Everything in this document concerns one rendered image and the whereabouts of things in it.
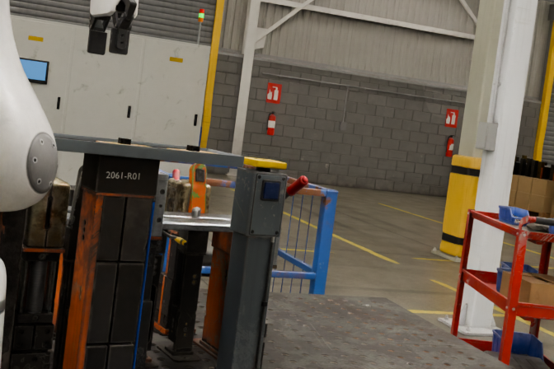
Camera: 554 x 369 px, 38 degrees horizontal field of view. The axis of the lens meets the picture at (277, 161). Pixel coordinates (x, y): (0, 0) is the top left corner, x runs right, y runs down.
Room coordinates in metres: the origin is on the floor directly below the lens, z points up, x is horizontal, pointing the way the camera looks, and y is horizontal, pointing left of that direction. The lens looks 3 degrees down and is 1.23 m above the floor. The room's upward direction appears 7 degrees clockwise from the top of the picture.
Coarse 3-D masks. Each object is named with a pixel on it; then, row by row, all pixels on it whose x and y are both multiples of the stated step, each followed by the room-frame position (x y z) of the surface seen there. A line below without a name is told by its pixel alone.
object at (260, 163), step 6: (246, 162) 1.39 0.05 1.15; (252, 162) 1.37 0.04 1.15; (258, 162) 1.36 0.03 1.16; (264, 162) 1.37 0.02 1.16; (270, 162) 1.37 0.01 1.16; (276, 162) 1.38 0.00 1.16; (282, 162) 1.39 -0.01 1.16; (258, 168) 1.39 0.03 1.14; (264, 168) 1.39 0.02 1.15; (276, 168) 1.38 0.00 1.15; (282, 168) 1.39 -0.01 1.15
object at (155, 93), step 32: (32, 32) 8.90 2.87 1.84; (64, 32) 9.02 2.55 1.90; (32, 64) 8.88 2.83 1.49; (64, 64) 9.03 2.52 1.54; (96, 64) 9.15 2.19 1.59; (128, 64) 9.28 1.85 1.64; (160, 64) 9.41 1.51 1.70; (192, 64) 9.54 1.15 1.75; (64, 96) 9.04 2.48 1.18; (96, 96) 9.17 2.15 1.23; (128, 96) 9.29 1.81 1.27; (160, 96) 9.42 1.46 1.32; (192, 96) 9.56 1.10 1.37; (64, 128) 9.06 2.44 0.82; (96, 128) 9.18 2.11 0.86; (128, 128) 9.31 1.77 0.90; (160, 128) 9.44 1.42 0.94; (192, 128) 9.57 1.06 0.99; (64, 160) 9.07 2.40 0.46
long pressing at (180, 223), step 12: (168, 216) 1.69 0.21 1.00; (180, 216) 1.71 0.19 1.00; (204, 216) 1.76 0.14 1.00; (216, 216) 1.78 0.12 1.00; (228, 216) 1.81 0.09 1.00; (168, 228) 1.58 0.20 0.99; (180, 228) 1.59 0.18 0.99; (192, 228) 1.60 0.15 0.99; (204, 228) 1.62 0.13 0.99; (216, 228) 1.63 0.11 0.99; (228, 228) 1.65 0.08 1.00
